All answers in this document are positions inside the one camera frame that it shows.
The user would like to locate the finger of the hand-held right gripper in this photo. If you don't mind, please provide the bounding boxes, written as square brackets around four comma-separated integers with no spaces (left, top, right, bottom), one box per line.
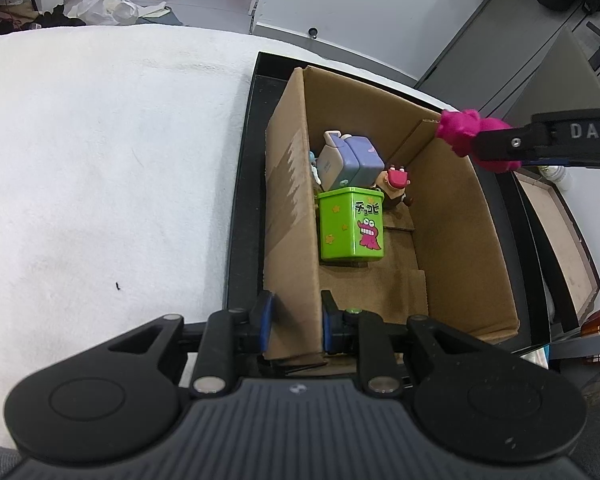
[472,125,536,163]

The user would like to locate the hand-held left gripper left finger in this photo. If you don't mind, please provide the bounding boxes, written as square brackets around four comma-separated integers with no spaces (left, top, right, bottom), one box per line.
[95,291,276,395]

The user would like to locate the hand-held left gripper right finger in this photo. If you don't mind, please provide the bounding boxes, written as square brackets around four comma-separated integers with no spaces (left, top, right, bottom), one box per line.
[321,290,501,395]

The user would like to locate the green printed tin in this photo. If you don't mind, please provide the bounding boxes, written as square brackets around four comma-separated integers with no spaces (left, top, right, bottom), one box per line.
[316,186,387,263]

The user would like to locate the brown cardboard box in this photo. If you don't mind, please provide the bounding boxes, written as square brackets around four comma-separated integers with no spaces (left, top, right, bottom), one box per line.
[262,65,522,363]

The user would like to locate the brown-haired doll figure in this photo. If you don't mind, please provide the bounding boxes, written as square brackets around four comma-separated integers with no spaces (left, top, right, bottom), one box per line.
[375,164,413,211]

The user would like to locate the lavender and white box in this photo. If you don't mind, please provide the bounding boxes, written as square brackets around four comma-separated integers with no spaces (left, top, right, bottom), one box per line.
[316,130,386,192]

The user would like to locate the white bottle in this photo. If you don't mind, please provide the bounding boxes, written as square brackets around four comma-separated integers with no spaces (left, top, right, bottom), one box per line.
[537,164,573,191]

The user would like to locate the black tray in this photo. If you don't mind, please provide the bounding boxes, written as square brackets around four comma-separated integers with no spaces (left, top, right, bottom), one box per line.
[222,51,553,361]

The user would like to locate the grey metal cabinet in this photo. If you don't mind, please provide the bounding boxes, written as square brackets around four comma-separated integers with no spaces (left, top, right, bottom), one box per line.
[415,0,600,126]

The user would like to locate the wooden framed board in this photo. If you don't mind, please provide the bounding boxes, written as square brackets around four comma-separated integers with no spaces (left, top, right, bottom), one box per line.
[512,167,600,318]

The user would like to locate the white plastic bag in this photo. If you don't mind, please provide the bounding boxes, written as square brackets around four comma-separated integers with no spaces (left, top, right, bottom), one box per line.
[65,0,171,26]

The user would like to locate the pile of black clothes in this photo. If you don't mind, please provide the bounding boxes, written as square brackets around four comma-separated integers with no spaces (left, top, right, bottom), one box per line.
[32,5,88,28]

